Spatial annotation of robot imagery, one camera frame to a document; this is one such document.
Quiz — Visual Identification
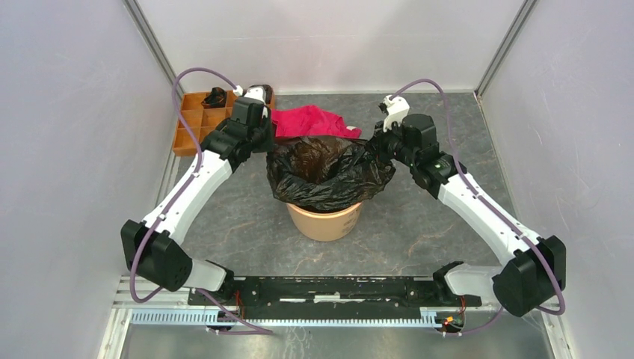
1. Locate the orange plastic trash bin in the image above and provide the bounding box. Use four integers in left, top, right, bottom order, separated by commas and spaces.
286, 203, 362, 242

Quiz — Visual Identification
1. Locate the black rolled item back left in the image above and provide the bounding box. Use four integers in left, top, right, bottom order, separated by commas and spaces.
200, 87, 227, 109

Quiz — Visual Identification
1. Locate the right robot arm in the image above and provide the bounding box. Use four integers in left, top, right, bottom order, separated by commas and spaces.
369, 114, 567, 317

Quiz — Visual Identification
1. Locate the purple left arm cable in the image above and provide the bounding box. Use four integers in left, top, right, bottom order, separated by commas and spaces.
129, 67, 241, 304

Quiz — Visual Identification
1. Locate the wooden compartment tray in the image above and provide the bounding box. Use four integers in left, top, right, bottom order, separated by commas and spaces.
172, 90, 236, 156

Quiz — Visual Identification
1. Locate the red crumpled cloth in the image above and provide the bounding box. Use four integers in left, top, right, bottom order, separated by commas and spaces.
271, 105, 362, 139

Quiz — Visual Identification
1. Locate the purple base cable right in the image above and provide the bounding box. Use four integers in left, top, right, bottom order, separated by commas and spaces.
440, 306, 505, 338

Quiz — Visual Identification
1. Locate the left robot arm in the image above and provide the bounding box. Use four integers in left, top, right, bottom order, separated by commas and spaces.
120, 87, 274, 305

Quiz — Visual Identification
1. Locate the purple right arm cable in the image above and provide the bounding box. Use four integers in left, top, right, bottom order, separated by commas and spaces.
391, 79, 567, 316

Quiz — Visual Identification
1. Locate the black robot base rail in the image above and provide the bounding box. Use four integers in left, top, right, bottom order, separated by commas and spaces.
211, 263, 482, 320

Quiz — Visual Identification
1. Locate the black plastic trash bag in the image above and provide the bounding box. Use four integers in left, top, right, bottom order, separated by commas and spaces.
266, 136, 396, 213

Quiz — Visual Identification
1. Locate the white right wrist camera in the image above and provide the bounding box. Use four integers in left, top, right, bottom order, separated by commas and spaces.
379, 95, 410, 132

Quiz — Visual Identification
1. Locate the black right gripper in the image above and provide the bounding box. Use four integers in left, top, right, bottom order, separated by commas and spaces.
366, 117, 417, 168

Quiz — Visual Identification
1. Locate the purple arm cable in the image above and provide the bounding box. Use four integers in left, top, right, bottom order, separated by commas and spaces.
129, 67, 241, 304
391, 79, 567, 316

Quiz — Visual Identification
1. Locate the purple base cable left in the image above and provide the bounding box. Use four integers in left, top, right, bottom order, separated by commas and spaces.
195, 288, 274, 337

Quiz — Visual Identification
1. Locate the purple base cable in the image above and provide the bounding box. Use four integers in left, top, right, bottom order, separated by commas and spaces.
440, 306, 505, 338
195, 288, 274, 337

